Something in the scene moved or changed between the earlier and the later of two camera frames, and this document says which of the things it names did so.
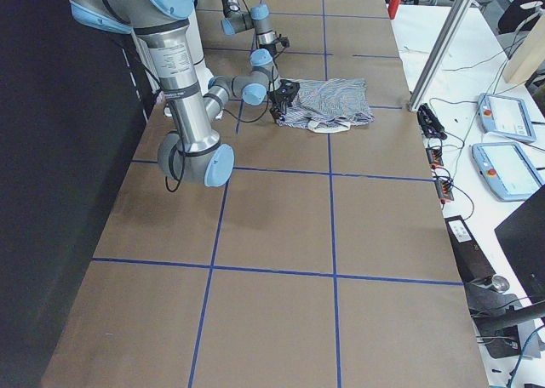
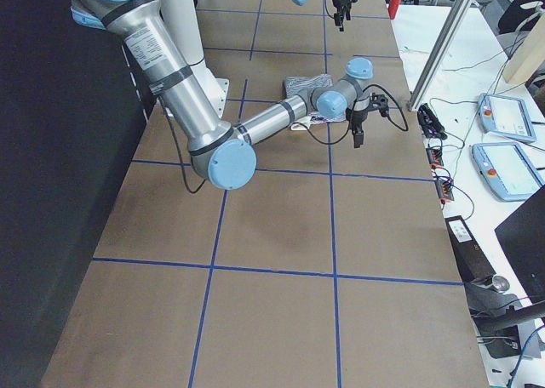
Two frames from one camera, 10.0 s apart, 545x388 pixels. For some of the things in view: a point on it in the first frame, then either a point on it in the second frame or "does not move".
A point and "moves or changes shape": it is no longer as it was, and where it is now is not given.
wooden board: (530, 54) does not move
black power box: (473, 264) does not move
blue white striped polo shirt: (329, 105) moves or changes shape
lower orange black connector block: (444, 189) does not move
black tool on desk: (429, 123) does not move
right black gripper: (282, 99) to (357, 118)
